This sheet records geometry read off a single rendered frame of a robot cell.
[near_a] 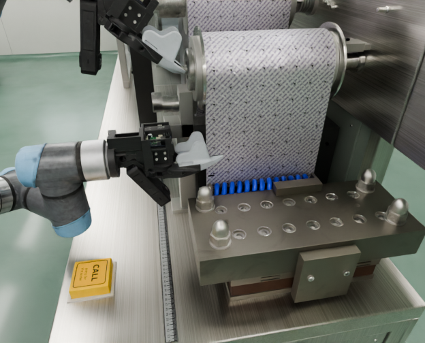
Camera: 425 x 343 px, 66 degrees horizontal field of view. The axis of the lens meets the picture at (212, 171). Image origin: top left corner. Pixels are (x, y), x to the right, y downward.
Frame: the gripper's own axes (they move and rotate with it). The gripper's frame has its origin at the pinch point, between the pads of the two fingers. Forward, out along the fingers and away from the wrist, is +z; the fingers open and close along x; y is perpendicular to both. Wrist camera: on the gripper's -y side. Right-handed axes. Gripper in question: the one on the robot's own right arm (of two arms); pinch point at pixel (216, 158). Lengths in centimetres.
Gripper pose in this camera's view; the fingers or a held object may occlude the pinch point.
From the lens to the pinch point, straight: 64.6
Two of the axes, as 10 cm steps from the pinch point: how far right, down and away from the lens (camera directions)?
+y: 0.0, -8.3, -5.5
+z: 9.8, -1.0, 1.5
